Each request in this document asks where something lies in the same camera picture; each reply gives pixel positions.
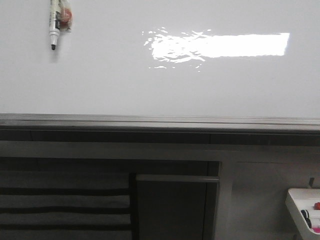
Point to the pink marker in bin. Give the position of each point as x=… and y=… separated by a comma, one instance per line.
x=316, y=229

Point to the white whiteboard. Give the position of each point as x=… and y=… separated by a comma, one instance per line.
x=198, y=58

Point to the white plastic marker bin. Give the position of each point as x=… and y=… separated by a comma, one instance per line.
x=298, y=199

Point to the grey striped panel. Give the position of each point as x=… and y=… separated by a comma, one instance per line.
x=38, y=205

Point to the red marker cap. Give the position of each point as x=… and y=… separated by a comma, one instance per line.
x=317, y=206

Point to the white dry-erase marker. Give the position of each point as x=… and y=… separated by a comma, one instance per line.
x=60, y=20

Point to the grey aluminium whiteboard tray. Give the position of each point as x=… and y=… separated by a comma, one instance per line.
x=257, y=131

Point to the dark grey cabinet door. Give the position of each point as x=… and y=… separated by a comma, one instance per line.
x=176, y=207

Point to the black marker in bin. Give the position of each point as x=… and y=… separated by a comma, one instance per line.
x=305, y=214

